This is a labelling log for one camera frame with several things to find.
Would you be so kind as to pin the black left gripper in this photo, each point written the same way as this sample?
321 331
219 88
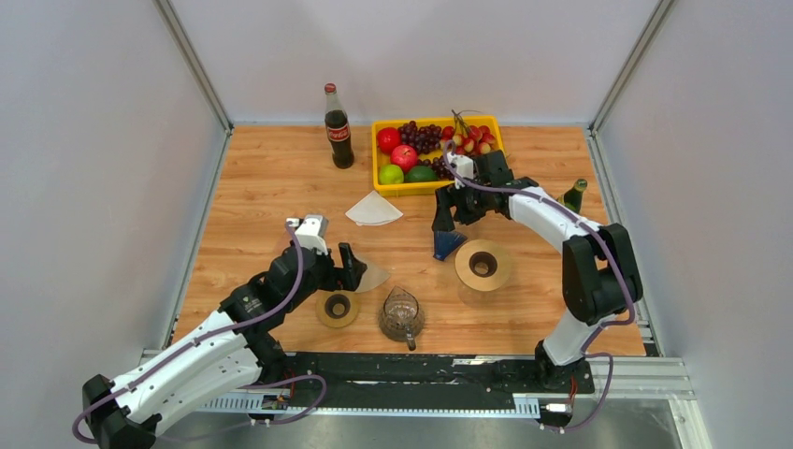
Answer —
342 278

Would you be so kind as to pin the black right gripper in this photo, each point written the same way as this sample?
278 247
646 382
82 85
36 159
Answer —
443 220

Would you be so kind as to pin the blue glass dripper cone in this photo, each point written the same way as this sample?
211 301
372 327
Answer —
446 243

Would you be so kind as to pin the white paper coffee filter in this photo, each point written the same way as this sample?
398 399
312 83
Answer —
373 210

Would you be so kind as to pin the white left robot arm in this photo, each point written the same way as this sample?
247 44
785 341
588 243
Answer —
232 348

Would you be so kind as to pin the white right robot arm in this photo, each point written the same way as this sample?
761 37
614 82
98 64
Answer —
600 276

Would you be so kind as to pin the yellow plastic fruit tray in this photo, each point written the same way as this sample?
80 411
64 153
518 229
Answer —
380 159

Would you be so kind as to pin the dark grape bunch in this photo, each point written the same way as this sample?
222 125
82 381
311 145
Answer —
436 165

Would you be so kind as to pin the dark green lime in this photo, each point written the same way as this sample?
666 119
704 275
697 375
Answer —
420 173

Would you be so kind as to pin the light green apple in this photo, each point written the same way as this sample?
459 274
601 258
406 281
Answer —
390 175

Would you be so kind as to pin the pink red apple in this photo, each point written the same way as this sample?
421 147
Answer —
405 157

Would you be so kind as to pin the clear glass server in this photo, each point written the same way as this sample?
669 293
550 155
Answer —
474 298

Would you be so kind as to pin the purple grape bunch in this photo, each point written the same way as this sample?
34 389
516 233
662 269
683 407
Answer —
424 139

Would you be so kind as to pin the red cherries bunch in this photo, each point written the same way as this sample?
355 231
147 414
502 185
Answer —
473 132

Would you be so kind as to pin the green champagne bottle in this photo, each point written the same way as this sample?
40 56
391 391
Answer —
572 199

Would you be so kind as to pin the glass cola bottle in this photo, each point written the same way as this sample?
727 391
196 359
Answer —
337 128

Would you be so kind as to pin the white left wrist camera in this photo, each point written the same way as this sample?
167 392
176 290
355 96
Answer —
310 232

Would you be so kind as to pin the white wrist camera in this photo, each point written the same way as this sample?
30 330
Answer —
462 168
310 232

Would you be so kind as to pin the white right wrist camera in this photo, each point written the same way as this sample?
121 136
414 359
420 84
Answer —
462 168

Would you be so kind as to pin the glass pitcher with handle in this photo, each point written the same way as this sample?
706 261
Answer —
401 317

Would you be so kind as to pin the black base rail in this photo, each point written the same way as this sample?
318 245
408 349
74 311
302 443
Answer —
402 383

